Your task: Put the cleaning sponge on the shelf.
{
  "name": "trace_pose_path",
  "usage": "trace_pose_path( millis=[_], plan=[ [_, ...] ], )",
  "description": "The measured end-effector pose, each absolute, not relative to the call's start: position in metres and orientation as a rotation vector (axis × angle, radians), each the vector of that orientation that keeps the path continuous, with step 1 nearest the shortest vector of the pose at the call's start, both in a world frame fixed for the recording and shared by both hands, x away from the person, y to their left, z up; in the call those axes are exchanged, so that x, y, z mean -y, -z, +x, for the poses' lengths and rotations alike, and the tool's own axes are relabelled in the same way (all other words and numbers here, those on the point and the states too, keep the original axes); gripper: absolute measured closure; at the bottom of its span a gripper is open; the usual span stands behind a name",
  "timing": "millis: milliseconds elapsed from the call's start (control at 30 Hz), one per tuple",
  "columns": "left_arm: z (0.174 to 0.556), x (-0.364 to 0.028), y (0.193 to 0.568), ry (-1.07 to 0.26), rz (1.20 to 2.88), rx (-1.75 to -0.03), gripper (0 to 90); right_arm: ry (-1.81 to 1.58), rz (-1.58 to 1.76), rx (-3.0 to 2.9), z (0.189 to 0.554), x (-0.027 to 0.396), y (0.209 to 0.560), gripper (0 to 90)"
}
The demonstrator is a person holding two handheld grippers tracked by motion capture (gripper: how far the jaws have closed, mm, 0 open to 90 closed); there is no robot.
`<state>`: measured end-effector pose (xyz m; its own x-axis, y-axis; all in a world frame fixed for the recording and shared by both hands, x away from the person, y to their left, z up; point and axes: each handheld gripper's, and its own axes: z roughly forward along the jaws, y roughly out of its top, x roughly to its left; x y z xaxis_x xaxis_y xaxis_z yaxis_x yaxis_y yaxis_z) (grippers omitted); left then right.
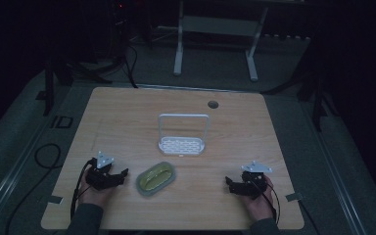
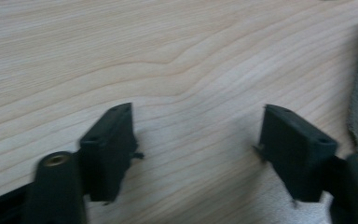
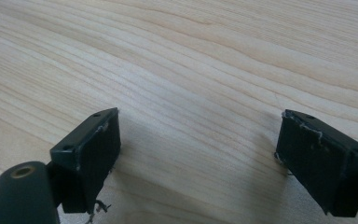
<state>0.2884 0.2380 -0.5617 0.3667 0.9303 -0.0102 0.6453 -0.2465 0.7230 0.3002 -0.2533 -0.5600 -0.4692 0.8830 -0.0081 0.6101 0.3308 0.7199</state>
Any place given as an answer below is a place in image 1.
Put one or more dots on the black tripod stand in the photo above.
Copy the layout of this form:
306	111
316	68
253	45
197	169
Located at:
50	84
318	101

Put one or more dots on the green oval soap dish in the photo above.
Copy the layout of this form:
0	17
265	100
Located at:
156	178

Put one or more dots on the white metal desk frame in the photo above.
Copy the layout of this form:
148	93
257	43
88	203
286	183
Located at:
217	26

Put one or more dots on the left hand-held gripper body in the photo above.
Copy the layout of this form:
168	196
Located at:
102	178

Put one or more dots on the person's left hand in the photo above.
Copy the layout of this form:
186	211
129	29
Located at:
91	194

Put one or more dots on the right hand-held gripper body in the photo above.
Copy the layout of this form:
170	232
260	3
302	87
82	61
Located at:
253	182

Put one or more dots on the round table grommet hole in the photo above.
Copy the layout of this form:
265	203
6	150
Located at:
212	104

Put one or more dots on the person's right hand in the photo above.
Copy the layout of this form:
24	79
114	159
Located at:
261	205

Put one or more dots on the grey tape piece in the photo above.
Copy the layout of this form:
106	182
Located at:
293	197
55	199

